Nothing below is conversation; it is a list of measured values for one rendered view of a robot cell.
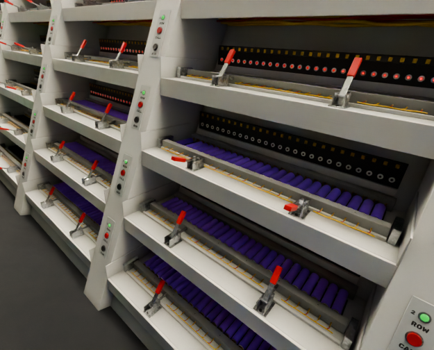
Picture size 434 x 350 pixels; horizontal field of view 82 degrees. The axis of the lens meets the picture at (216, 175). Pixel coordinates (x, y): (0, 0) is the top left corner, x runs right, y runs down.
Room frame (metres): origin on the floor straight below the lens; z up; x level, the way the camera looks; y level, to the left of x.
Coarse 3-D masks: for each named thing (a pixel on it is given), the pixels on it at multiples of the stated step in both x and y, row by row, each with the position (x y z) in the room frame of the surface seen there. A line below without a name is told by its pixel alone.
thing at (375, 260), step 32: (160, 128) 0.71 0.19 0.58; (160, 160) 0.63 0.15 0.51; (288, 160) 0.63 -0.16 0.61; (224, 192) 0.52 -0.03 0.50; (256, 192) 0.51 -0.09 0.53; (384, 192) 0.51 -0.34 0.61; (288, 224) 0.44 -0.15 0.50; (320, 224) 0.42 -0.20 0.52; (352, 256) 0.38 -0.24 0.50; (384, 256) 0.36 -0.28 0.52
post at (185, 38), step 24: (168, 0) 0.70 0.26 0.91; (168, 24) 0.69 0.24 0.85; (192, 24) 0.73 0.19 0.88; (216, 24) 0.80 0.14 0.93; (168, 48) 0.68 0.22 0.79; (192, 48) 0.75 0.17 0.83; (216, 48) 0.83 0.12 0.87; (144, 72) 0.72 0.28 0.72; (144, 120) 0.69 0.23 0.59; (168, 120) 0.73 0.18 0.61; (192, 120) 0.82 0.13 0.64; (144, 168) 0.70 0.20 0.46; (144, 192) 0.72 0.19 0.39; (120, 216) 0.68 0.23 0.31; (120, 240) 0.69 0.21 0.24; (96, 264) 0.71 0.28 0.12; (96, 288) 0.70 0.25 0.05
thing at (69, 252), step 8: (32, 208) 1.09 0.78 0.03; (32, 216) 1.08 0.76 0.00; (40, 216) 1.04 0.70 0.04; (40, 224) 1.03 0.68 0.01; (48, 224) 0.99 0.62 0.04; (48, 232) 0.98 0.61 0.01; (56, 240) 0.94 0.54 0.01; (64, 248) 0.90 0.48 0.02; (72, 256) 0.86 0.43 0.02; (80, 264) 0.83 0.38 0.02; (88, 272) 0.80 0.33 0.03; (112, 304) 0.71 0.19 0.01; (120, 304) 0.69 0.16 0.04; (120, 312) 0.68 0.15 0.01; (128, 312) 0.66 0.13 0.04; (128, 320) 0.66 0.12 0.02; (136, 320) 0.64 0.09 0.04; (136, 328) 0.64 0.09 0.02; (144, 328) 0.62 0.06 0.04; (144, 336) 0.62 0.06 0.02; (144, 344) 0.61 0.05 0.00; (152, 344) 0.60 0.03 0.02
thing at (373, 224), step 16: (176, 144) 0.68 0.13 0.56; (208, 160) 0.61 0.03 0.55; (240, 176) 0.56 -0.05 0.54; (256, 176) 0.53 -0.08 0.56; (288, 192) 0.49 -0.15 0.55; (304, 192) 0.48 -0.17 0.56; (320, 208) 0.46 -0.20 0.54; (336, 208) 0.44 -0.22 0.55; (368, 224) 0.41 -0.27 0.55; (384, 224) 0.40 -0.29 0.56
